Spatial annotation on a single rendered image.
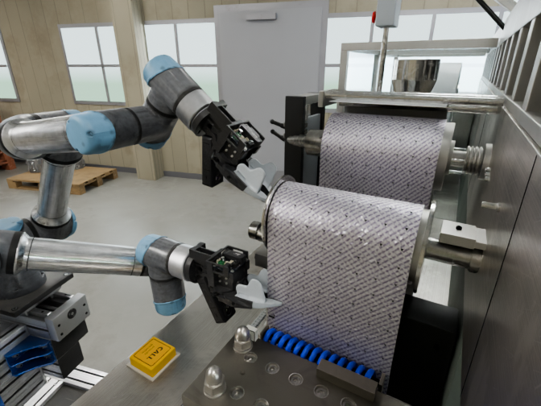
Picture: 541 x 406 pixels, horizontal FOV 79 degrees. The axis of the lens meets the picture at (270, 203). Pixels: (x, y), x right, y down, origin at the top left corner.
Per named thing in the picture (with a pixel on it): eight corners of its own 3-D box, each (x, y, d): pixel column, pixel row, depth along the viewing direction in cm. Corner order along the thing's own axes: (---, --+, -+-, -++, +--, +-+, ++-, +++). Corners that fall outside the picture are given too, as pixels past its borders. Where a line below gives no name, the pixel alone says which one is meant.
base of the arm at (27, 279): (-19, 295, 107) (-30, 269, 104) (24, 269, 121) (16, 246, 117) (15, 303, 104) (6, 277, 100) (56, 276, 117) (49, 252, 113)
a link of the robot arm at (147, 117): (109, 132, 71) (124, 92, 64) (150, 125, 80) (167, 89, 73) (132, 159, 70) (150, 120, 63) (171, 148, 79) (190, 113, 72)
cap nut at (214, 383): (212, 374, 55) (211, 354, 53) (231, 384, 53) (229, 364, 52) (198, 391, 52) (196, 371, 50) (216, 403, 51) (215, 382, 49)
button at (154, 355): (154, 343, 78) (153, 335, 77) (176, 354, 75) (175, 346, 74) (130, 365, 73) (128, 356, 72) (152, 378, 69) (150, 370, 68)
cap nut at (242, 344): (240, 335, 63) (239, 316, 62) (256, 342, 62) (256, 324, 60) (229, 348, 60) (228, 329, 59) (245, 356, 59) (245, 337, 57)
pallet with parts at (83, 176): (120, 177, 484) (116, 155, 472) (76, 196, 413) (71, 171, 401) (57, 171, 514) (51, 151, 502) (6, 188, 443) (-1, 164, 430)
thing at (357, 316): (269, 326, 66) (268, 246, 59) (389, 376, 56) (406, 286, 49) (267, 328, 66) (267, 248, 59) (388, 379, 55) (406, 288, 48)
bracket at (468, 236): (440, 228, 51) (443, 217, 51) (484, 237, 49) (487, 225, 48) (438, 242, 47) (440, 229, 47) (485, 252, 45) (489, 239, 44)
